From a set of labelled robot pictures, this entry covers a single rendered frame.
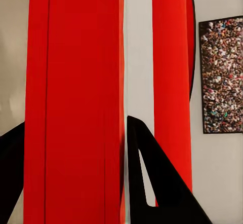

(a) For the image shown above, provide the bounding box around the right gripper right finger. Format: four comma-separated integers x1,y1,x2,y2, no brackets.
127,116,213,224

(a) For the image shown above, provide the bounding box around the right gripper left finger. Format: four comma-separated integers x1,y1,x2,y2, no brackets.
0,122,25,224

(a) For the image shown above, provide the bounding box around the radio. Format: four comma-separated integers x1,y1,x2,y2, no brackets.
23,0,196,224

